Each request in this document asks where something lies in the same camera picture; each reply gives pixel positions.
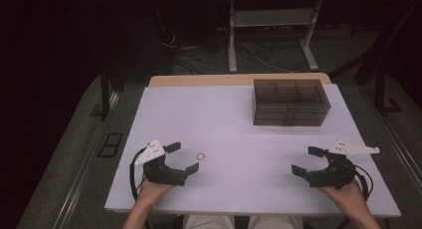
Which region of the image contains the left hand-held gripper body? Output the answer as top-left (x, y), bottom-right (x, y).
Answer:
top-left (133, 138), bottom-right (189, 187)

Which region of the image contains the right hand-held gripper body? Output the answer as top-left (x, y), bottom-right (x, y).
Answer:
top-left (306, 138), bottom-right (381, 190)

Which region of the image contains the smoked clear plastic drawer box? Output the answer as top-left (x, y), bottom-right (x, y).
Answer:
top-left (252, 78), bottom-right (331, 127)

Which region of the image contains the person's left hand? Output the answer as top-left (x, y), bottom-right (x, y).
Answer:
top-left (136, 173), bottom-right (175, 207)

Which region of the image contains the person's right hand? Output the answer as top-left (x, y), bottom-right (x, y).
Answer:
top-left (316, 178), bottom-right (366, 213)

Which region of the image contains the white board table cover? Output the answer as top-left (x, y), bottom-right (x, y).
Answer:
top-left (105, 84), bottom-right (402, 219)

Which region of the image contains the person's right leg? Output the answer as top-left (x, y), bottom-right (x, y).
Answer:
top-left (247, 215), bottom-right (305, 229)

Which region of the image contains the person's leg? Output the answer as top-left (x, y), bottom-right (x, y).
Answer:
top-left (182, 215), bottom-right (235, 229)
top-left (247, 215), bottom-right (305, 229)

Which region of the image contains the person's left leg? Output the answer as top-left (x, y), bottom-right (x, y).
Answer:
top-left (182, 215), bottom-right (235, 229)

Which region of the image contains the black metal stand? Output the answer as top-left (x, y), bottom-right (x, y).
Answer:
top-left (89, 54), bottom-right (127, 122)
top-left (327, 0), bottom-right (422, 117)

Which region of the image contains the wooden table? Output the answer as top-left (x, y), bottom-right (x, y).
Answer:
top-left (147, 72), bottom-right (332, 89)

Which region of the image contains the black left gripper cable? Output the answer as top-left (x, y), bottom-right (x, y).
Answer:
top-left (128, 144), bottom-right (151, 202)

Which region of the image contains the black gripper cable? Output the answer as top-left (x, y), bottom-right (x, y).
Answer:
top-left (337, 164), bottom-right (374, 229)
top-left (128, 144), bottom-right (151, 202)

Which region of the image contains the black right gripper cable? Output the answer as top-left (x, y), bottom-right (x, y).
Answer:
top-left (337, 164), bottom-right (374, 229)

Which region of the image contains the black rectangular floor frame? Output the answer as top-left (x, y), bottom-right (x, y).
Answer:
top-left (98, 132), bottom-right (124, 159)

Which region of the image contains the silver floor rail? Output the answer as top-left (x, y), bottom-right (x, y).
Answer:
top-left (372, 109), bottom-right (422, 193)
top-left (53, 91), bottom-right (121, 229)

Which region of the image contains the tangle of floor cables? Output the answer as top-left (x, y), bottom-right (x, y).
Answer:
top-left (158, 25), bottom-right (297, 75)

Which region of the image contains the white metal stand frame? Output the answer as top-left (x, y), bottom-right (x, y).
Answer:
top-left (228, 0), bottom-right (324, 74)

